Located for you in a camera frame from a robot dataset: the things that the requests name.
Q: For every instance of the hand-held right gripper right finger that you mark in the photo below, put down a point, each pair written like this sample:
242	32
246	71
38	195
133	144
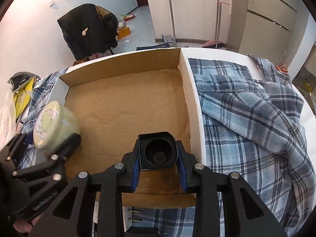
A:
182	175

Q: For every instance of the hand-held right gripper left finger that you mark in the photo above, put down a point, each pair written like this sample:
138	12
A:
135	174

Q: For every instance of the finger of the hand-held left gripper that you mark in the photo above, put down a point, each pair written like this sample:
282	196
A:
72	143
12	148

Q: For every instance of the round cream tin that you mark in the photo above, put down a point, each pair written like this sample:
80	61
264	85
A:
56	126

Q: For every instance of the black square cup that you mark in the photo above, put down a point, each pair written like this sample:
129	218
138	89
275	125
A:
158	153

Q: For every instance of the cardboard box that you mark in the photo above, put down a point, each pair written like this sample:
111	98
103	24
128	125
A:
123	98

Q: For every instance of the person's left hand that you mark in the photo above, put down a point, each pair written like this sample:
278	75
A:
21	227

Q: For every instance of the white plastic bag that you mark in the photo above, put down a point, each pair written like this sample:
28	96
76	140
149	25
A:
6	118

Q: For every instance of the yellow package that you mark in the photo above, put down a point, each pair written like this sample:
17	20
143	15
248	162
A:
22	98

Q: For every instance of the blue plaid shirt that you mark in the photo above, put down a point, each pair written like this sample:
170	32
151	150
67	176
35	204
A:
234	128

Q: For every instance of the black jacket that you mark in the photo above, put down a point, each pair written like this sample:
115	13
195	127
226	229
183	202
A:
84	22

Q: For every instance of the orange cardboard carton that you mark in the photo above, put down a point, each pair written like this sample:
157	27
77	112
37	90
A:
124	32

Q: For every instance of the dark blue floor mat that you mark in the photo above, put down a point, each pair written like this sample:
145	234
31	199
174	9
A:
153	47

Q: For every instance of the pink dustpan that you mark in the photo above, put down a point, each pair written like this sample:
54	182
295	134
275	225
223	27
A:
209	44

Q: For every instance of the brown chair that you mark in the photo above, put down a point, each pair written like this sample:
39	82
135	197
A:
102	11

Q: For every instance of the blue white small box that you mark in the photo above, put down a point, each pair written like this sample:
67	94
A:
168	39

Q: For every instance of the red flat package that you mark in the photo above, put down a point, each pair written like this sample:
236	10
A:
129	17

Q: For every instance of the red box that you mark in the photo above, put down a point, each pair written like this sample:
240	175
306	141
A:
282	68

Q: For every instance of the patterned floor mat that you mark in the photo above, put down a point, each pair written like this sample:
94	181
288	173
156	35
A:
308	88

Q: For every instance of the beige refrigerator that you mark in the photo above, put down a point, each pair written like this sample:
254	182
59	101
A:
266	29

